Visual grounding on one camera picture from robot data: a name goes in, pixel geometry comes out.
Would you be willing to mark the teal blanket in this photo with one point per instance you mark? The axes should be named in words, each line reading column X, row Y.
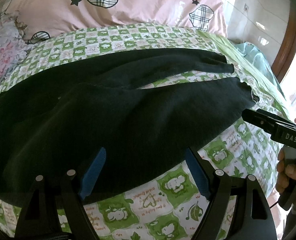
column 253, row 54

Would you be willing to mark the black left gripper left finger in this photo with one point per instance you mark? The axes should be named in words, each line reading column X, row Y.
column 57, row 212

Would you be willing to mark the pink plaid-heart quilt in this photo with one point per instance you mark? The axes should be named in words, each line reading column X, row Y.
column 56, row 17

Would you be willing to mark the person's right hand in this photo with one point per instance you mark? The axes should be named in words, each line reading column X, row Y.
column 285, row 172

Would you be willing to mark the black pants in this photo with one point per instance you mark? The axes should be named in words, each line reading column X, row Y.
column 144, row 107

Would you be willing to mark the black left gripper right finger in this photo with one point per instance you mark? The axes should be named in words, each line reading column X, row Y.
column 251, row 218

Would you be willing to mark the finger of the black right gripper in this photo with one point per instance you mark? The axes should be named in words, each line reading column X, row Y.
column 265, row 120

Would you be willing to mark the green checkered bed sheet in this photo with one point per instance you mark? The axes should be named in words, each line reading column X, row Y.
column 170, row 206

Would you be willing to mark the brown wooden door frame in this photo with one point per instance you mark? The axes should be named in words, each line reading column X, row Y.
column 287, row 51

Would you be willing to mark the floral pillow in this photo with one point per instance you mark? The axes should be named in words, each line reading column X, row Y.
column 13, row 49

